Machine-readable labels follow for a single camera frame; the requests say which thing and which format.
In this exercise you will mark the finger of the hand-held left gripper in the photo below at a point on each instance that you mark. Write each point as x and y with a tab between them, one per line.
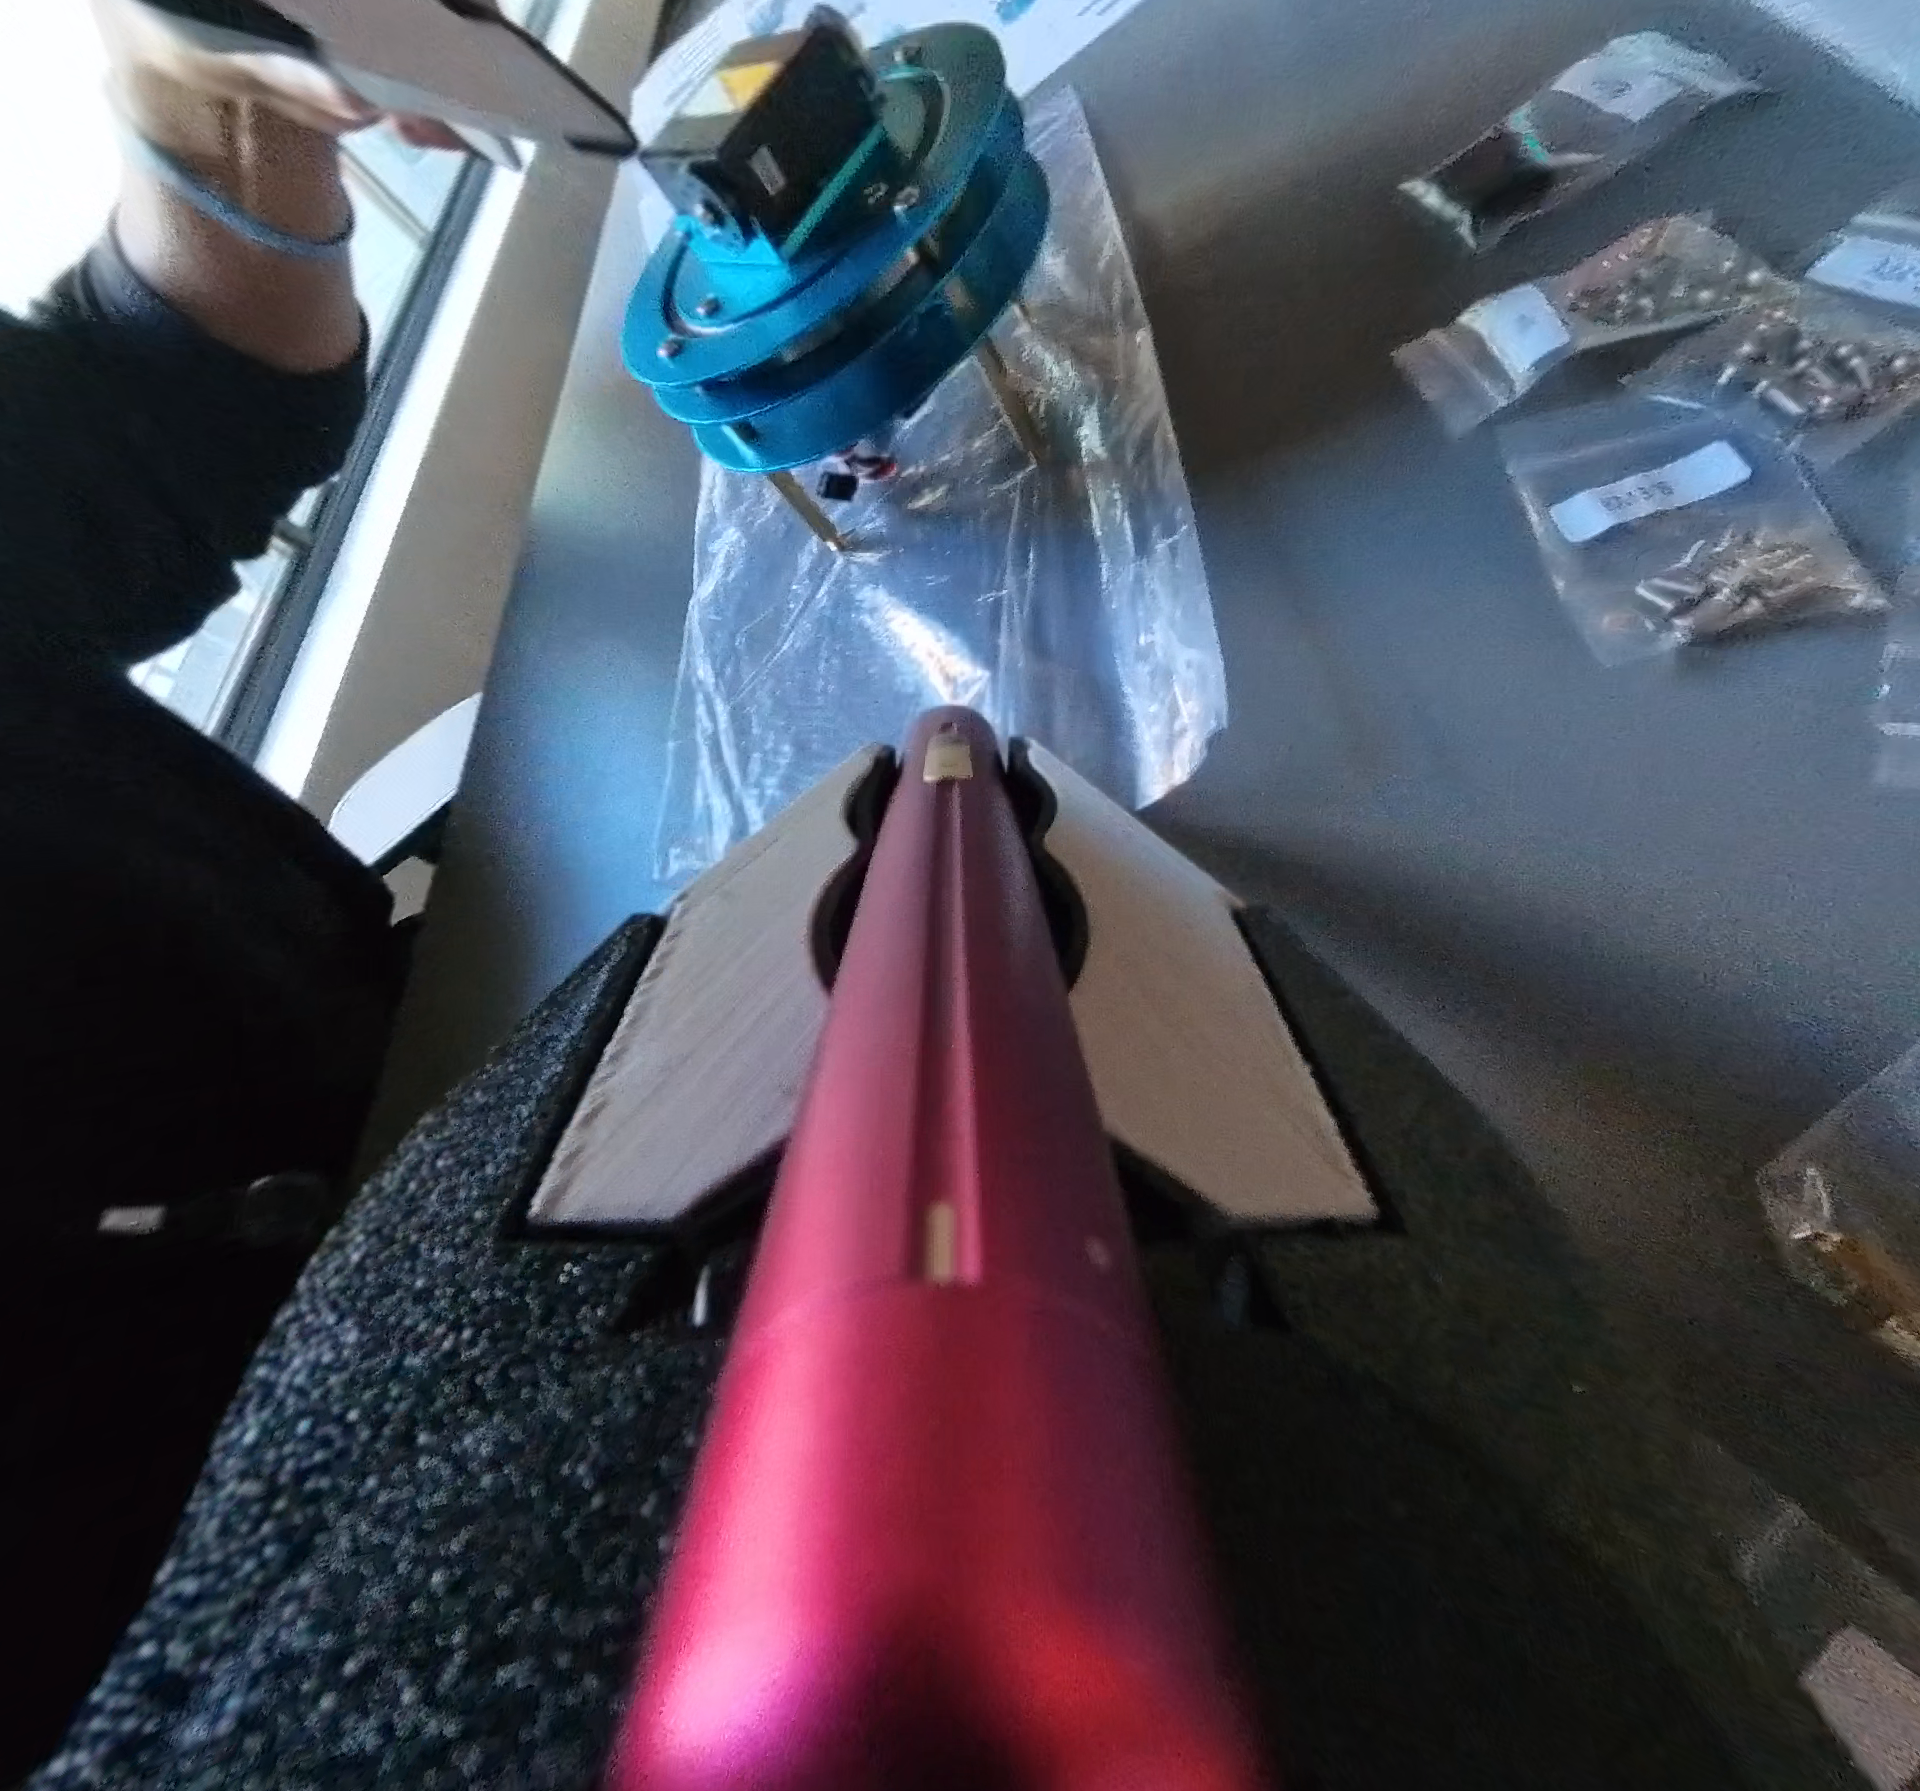
377	7
450	129

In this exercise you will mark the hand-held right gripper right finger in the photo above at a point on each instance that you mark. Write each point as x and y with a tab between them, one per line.
1215	1072

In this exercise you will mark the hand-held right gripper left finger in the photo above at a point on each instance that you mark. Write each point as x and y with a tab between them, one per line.
661	1072

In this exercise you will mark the red electric screwdriver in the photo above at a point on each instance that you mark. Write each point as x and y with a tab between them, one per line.
945	1372

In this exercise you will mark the blue round servo base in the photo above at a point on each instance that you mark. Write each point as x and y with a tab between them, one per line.
841	292

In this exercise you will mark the person's left hand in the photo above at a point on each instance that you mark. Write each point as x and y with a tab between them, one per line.
226	95

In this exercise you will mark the window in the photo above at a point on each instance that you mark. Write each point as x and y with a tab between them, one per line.
405	217

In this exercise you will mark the blue wristband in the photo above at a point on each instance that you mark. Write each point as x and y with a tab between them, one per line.
240	219

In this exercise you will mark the pale curved chair part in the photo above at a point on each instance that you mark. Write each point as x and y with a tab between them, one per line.
405	787

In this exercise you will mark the person's dark clothing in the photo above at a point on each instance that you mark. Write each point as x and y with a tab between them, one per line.
151	1072

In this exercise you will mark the clear plastic bag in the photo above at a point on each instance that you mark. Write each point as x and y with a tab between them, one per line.
930	622

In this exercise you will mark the pile of small screw bags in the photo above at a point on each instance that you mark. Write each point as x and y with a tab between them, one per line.
1679	502

